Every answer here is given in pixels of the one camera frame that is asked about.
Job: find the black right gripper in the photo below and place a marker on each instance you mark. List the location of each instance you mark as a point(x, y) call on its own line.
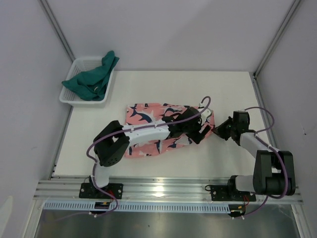
point(219, 130)

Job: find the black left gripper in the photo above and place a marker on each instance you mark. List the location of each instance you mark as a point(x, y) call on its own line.
point(197, 138)

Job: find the pink shark print shorts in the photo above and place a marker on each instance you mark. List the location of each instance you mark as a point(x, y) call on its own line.
point(149, 112)

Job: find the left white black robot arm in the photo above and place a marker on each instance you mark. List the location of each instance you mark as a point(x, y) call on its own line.
point(110, 144)

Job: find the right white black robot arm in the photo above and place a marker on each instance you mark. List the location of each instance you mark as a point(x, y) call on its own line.
point(273, 174)

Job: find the green shorts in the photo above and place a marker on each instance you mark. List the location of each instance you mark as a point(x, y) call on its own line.
point(91, 85)

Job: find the white plastic basket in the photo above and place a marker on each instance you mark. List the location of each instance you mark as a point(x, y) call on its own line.
point(80, 65)

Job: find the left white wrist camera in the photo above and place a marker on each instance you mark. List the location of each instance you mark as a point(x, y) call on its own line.
point(206, 113)

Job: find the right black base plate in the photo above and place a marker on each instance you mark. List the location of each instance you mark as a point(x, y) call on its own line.
point(223, 193)

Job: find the white perforated cable tray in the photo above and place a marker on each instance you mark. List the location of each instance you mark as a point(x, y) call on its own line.
point(138, 207)

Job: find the right aluminium frame post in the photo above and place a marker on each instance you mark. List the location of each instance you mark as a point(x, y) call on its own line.
point(285, 23)

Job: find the aluminium frame post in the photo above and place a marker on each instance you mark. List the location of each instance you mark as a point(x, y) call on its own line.
point(285, 23)
point(52, 19)

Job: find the aluminium mounting rail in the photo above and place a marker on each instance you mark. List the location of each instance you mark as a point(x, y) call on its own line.
point(134, 189)

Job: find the left aluminium frame post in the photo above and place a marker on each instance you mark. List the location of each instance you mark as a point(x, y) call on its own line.
point(52, 19)

